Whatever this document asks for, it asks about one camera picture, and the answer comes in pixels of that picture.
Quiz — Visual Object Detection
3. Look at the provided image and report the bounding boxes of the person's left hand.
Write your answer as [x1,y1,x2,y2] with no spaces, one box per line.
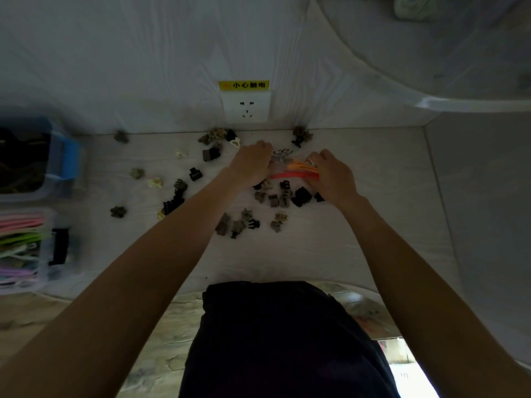
[226,139,274,188]

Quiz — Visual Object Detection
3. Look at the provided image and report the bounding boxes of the white wall socket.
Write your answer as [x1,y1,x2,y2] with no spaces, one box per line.
[222,91,271,124]

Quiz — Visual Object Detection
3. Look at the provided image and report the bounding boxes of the yellow warning sticker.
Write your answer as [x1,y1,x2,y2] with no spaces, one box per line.
[218,80,270,91]

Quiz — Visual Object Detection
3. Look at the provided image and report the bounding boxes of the clear box blue latches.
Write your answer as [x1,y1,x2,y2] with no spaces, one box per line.
[0,114,82,203]

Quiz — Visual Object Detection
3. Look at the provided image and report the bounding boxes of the long purple hair clip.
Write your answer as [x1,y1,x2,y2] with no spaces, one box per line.
[0,265,42,282]

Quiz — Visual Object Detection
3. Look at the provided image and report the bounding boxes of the person's right hand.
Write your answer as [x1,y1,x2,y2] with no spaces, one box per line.
[308,149,369,214]

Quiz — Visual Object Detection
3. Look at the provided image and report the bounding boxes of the person's black clothing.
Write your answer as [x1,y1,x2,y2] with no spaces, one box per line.
[178,280,401,398]

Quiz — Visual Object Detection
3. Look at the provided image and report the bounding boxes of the long green hair clip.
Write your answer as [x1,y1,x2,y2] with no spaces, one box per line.
[0,229,46,245]

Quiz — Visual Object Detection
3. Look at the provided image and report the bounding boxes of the white corner shelf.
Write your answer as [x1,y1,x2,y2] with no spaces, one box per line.
[315,0,531,112]

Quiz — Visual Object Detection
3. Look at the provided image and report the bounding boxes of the long coral hair clip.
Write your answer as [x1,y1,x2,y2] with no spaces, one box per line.
[268,170,320,182]

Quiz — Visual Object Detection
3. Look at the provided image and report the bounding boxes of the pile of assorted hair clips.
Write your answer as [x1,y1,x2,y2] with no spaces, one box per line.
[110,126,326,241]

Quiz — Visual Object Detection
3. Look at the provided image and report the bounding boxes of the person's left forearm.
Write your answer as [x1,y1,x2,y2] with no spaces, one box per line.
[0,169,258,398]

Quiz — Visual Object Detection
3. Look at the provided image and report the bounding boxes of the clear box black latches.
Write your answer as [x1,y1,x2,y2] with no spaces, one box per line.
[0,207,71,296]

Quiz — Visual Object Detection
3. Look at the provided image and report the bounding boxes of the bundle of long pastel clips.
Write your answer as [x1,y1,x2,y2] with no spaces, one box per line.
[0,212,49,286]

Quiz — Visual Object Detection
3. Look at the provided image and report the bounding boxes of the person's right forearm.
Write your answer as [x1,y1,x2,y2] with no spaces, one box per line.
[342,196,531,398]

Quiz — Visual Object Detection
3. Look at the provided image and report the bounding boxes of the small dark hair claws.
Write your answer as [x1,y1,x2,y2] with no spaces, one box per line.
[0,128,53,195]

